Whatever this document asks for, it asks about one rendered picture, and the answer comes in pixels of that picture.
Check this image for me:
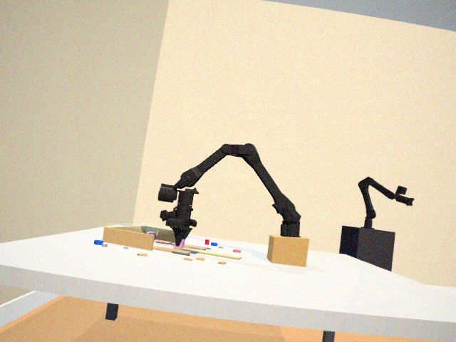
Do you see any pink cube with black x marks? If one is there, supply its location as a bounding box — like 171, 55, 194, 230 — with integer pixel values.
175, 239, 185, 248

